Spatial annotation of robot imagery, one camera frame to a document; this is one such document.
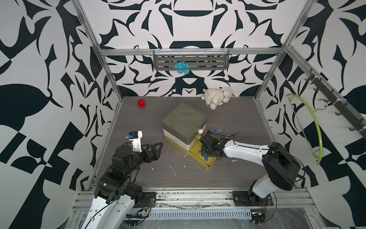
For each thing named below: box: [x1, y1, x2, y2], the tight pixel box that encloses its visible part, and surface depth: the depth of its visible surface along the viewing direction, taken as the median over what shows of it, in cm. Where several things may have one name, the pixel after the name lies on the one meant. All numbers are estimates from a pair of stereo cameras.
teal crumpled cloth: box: [173, 61, 191, 75], surface depth 93 cm
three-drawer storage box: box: [161, 101, 209, 156], surface depth 81 cm
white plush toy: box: [203, 86, 233, 111], surface depth 113 cm
